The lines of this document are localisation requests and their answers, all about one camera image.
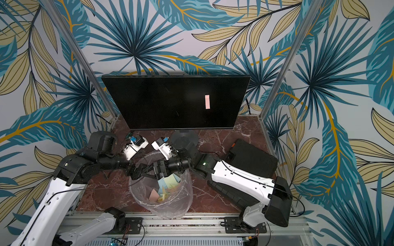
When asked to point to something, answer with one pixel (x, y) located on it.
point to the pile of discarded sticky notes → (166, 185)
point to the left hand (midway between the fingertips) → (146, 162)
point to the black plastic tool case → (249, 158)
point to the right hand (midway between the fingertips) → (146, 171)
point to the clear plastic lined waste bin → (169, 197)
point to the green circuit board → (114, 244)
